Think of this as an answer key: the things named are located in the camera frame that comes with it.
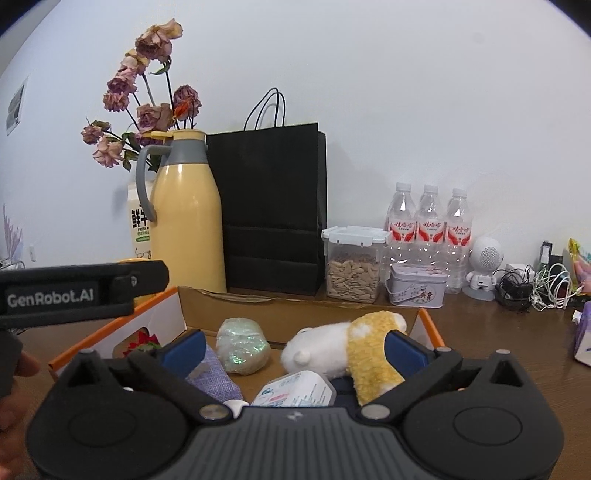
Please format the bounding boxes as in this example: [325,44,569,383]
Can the iridescent white pouch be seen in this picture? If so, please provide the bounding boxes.
[215,317,270,376]

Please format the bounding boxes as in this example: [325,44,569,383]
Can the person left hand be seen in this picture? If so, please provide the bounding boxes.
[1,350,40,479]

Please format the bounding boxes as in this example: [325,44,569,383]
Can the purple knitted cloth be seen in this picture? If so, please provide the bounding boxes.
[185,346,243,403]

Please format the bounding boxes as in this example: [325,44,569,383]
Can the yellow ceramic mug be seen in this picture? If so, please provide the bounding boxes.
[117,258,153,308]

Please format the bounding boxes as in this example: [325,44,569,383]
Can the purple tissue pack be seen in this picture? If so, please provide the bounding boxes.
[573,301,591,367]

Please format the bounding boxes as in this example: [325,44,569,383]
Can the white milk carton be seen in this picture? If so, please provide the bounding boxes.
[127,182,151,260]

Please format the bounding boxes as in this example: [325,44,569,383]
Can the red orange cardboard box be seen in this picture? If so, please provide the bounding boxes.
[48,287,444,401]

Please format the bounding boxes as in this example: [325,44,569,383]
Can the white yellow plush sheep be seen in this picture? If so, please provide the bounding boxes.
[280,310,407,405]

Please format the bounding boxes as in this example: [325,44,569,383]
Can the small printed tin box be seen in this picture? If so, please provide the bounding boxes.
[385,263,448,309]

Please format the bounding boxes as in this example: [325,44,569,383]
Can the small white robot toy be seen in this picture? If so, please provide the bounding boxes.
[462,236,504,301]

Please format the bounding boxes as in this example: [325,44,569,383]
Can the yellow thermos jug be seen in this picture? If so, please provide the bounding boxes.
[135,129,226,293]

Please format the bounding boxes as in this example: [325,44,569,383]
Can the white wet wipes pack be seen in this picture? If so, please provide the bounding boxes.
[250,370,337,408]

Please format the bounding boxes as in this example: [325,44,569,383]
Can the right water bottle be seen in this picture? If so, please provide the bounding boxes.
[445,188,473,294]

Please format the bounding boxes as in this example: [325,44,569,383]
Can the water bottle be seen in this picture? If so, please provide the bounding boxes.
[416,184,446,266]
[386,182,417,264]
[445,188,473,294]

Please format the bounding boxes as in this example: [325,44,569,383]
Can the middle water bottle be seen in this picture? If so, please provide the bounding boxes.
[416,184,446,266]

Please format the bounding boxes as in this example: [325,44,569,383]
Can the left water bottle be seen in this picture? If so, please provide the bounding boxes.
[386,182,417,264]

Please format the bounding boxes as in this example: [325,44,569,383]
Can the clear container with seeds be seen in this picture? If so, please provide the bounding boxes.
[322,226,392,303]

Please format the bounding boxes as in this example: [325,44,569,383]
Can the dried pink flower bouquet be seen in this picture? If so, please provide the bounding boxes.
[80,19,202,171]

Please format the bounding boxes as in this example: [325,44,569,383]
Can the black paper bag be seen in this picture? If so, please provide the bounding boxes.
[206,87,327,296]

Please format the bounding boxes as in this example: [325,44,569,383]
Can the black charger with cable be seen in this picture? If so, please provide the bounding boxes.
[494,268,533,312]

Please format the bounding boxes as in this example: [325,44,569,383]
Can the tangled white cables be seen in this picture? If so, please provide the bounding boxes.
[530,262,585,311]

